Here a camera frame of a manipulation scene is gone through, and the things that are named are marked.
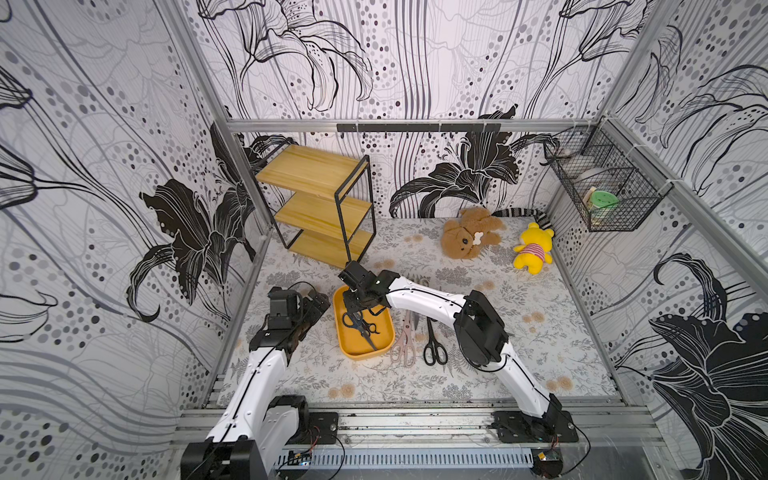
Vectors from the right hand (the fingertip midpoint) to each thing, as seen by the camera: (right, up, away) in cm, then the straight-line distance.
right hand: (353, 298), depth 93 cm
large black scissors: (+25, -14, -7) cm, 30 cm away
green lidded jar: (+69, +30, -14) cm, 77 cm away
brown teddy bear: (+37, +19, +8) cm, 43 cm away
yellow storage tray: (0, -13, -3) cm, 13 cm away
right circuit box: (+50, -35, -23) cm, 65 cm away
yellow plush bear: (+61, +16, +8) cm, 64 cm away
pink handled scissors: (+16, -14, -7) cm, 22 cm away
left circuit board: (-11, -36, -21) cm, 43 cm away
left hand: (-7, -2, -8) cm, 11 cm away
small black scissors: (+4, -9, -3) cm, 10 cm away
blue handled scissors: (+1, -6, -1) cm, 6 cm away
